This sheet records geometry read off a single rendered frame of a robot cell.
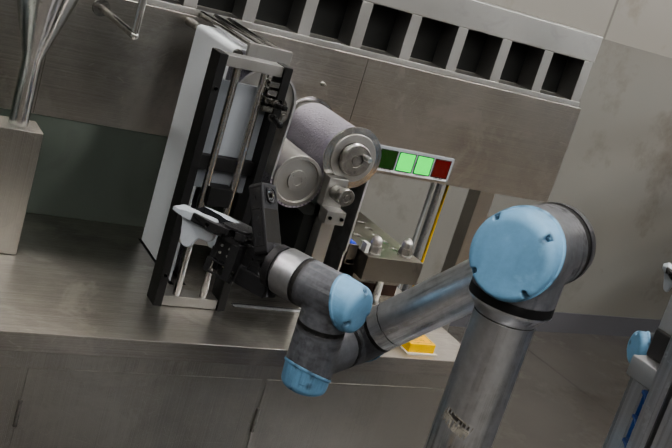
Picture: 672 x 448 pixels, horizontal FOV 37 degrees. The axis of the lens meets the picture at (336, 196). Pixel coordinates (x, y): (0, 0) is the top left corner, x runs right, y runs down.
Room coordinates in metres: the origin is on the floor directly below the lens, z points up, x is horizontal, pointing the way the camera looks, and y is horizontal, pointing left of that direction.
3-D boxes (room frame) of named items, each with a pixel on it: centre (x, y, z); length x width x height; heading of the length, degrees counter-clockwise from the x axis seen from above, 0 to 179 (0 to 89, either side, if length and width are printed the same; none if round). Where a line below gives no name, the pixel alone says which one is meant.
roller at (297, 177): (2.32, 0.16, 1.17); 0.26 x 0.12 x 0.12; 31
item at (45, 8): (2.00, 0.66, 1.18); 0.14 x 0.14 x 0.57
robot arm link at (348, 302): (1.43, -0.04, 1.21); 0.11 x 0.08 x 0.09; 60
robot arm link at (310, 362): (1.44, -0.05, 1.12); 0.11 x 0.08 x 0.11; 150
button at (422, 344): (2.15, -0.27, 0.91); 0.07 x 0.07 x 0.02; 31
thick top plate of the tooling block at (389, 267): (2.50, -0.08, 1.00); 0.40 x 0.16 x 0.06; 31
